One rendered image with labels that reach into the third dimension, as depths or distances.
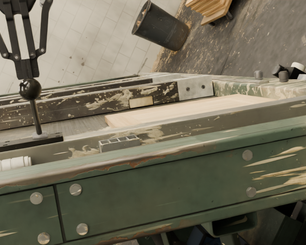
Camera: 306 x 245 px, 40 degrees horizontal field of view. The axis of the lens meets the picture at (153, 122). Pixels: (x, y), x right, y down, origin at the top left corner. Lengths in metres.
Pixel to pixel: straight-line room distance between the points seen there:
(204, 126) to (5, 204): 0.43
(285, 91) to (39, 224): 0.70
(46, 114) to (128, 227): 0.85
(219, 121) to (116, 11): 5.85
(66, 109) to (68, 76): 5.00
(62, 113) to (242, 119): 0.69
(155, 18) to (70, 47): 1.52
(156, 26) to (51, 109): 4.25
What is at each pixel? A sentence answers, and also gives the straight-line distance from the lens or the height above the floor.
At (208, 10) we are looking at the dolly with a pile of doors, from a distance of 4.64.
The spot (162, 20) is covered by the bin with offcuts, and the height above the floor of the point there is 0.39.
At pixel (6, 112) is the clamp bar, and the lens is 1.37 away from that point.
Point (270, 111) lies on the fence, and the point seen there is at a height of 1.00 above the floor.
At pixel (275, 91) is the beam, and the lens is 1.09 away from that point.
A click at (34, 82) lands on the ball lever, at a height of 1.43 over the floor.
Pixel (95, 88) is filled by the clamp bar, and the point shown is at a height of 1.22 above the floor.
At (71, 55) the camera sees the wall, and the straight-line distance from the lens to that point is 6.40.
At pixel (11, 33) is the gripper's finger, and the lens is 0.76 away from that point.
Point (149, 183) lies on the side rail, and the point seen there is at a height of 1.25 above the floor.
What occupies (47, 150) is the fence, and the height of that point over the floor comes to 1.36.
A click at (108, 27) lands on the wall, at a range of 6.54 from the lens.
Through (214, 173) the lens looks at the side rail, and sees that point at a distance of 0.57.
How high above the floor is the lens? 1.42
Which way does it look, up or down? 16 degrees down
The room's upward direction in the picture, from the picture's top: 65 degrees counter-clockwise
